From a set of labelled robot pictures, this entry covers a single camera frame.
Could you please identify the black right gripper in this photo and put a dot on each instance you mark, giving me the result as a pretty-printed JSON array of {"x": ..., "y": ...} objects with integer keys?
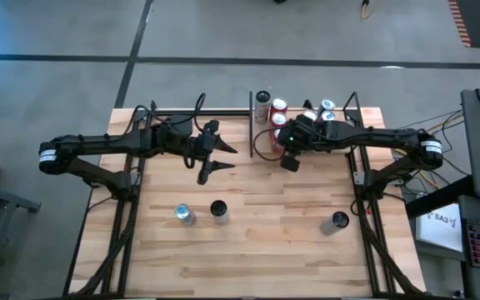
[{"x": 311, "y": 137}]

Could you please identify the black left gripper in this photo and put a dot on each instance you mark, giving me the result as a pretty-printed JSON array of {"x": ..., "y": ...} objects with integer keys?
[{"x": 204, "y": 146}]

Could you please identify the red Fanta strawberry can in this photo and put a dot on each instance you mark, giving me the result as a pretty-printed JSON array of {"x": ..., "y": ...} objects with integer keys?
[
  {"x": 278, "y": 104},
  {"x": 276, "y": 143}
]

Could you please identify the red Coca-Cola can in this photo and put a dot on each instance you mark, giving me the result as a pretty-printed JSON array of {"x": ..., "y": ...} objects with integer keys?
[
  {"x": 310, "y": 114},
  {"x": 278, "y": 119}
]

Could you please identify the blue silver Red Bull can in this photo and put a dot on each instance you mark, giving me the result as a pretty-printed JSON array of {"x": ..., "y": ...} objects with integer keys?
[
  {"x": 327, "y": 103},
  {"x": 328, "y": 116},
  {"x": 185, "y": 213}
]

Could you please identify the white Celsius can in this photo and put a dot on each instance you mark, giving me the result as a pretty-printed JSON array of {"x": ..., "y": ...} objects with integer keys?
[
  {"x": 261, "y": 110},
  {"x": 219, "y": 211},
  {"x": 336, "y": 221}
]

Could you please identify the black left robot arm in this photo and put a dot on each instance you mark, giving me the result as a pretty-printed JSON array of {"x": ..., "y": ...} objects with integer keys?
[{"x": 106, "y": 141}]

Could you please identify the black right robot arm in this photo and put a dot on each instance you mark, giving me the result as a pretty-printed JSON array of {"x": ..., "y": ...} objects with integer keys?
[{"x": 373, "y": 135}]

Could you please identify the black table clamp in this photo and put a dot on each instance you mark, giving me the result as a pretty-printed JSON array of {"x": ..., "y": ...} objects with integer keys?
[
  {"x": 307, "y": 105},
  {"x": 153, "y": 104}
]

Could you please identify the silver mounting plate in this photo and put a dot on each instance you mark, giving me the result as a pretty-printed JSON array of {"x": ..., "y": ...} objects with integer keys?
[{"x": 358, "y": 178}]

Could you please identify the white paper sign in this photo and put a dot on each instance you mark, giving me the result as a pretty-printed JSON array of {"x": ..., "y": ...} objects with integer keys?
[{"x": 440, "y": 227}]

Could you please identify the black aluminium table frame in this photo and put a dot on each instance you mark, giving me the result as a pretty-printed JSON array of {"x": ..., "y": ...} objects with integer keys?
[{"x": 231, "y": 113}]

